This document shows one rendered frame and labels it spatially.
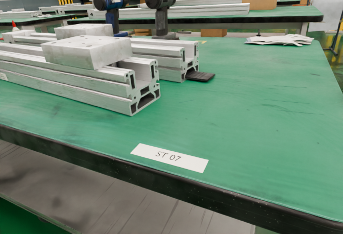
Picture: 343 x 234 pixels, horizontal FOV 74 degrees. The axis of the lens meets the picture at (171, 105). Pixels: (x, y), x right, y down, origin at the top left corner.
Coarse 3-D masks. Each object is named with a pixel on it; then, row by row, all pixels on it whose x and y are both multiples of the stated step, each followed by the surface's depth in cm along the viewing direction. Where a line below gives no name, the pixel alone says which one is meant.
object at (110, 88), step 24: (0, 48) 77; (24, 48) 69; (0, 72) 67; (24, 72) 59; (48, 72) 52; (72, 72) 47; (96, 72) 43; (120, 72) 40; (144, 72) 46; (72, 96) 51; (96, 96) 46; (120, 96) 44; (144, 96) 50
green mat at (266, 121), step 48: (240, 48) 86; (288, 48) 82; (0, 96) 57; (48, 96) 55; (192, 96) 50; (240, 96) 48; (288, 96) 47; (336, 96) 45; (96, 144) 36; (144, 144) 35; (192, 144) 34; (240, 144) 33; (288, 144) 33; (336, 144) 32; (240, 192) 26; (288, 192) 25; (336, 192) 25
